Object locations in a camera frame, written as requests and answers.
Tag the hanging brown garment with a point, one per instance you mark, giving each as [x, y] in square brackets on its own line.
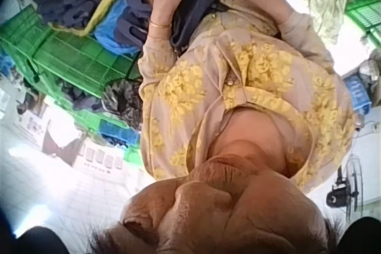
[61, 147]

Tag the blue plastic bag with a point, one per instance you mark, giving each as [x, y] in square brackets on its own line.
[110, 28]

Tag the yellow cloth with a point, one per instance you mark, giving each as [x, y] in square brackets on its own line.
[104, 4]

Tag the blue plastic crate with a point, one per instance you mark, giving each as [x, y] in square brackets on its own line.
[357, 92]
[119, 135]

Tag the gold bangle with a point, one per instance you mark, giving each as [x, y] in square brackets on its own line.
[160, 25]

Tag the green plastic crate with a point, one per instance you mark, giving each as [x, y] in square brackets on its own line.
[21, 34]
[86, 57]
[366, 13]

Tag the dark navy garment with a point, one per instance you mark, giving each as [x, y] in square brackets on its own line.
[196, 7]

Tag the black standing fan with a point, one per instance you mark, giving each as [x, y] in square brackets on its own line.
[346, 182]

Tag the patterned grey cloth heap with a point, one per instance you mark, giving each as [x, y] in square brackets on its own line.
[119, 99]

